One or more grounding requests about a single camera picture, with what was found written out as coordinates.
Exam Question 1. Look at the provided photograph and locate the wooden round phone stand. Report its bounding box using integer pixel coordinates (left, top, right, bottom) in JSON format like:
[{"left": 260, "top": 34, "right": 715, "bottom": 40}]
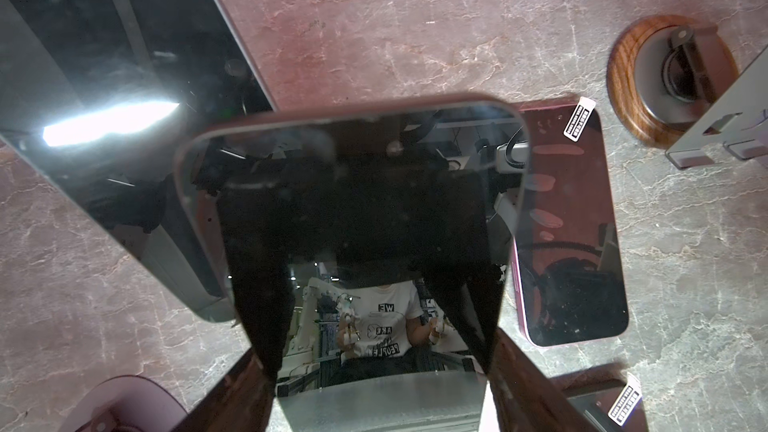
[{"left": 607, "top": 15, "right": 767, "bottom": 170}]

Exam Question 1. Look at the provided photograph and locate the black phone rear tall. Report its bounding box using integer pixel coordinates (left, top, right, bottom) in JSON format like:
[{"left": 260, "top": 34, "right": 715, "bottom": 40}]
[{"left": 1, "top": 0, "right": 273, "bottom": 322}]

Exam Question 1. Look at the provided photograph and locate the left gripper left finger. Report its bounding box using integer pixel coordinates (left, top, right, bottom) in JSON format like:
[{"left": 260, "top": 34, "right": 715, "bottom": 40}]
[{"left": 173, "top": 349, "right": 276, "bottom": 432}]

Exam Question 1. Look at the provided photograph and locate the pink edged phone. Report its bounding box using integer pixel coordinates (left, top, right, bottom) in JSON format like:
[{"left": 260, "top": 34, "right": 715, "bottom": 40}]
[{"left": 513, "top": 97, "right": 629, "bottom": 347}]

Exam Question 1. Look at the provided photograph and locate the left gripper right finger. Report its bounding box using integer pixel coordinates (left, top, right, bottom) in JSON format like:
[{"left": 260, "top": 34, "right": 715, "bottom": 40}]
[{"left": 486, "top": 328, "right": 595, "bottom": 432}]

